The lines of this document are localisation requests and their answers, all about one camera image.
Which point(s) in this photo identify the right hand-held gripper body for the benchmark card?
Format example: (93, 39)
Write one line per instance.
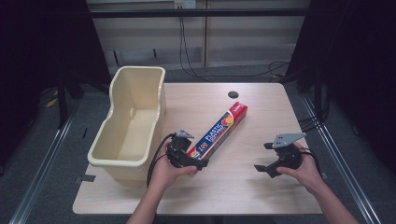
(288, 152)

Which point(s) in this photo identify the cream plastic bin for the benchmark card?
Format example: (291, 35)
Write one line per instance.
(137, 124)

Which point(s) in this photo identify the person's right hand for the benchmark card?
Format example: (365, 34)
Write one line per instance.
(306, 172)

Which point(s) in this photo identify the black metal stand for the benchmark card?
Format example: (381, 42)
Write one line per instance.
(62, 99)

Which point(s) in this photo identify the dark curtain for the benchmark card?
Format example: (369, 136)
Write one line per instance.
(355, 62)

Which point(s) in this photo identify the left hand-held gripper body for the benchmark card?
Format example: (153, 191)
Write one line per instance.
(178, 152)

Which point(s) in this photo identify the red and blue wrap box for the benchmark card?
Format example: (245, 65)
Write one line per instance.
(222, 127)

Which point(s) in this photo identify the person's left hand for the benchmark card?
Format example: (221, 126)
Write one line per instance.
(166, 175)

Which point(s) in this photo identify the white power outlet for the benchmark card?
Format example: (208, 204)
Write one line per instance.
(185, 4)

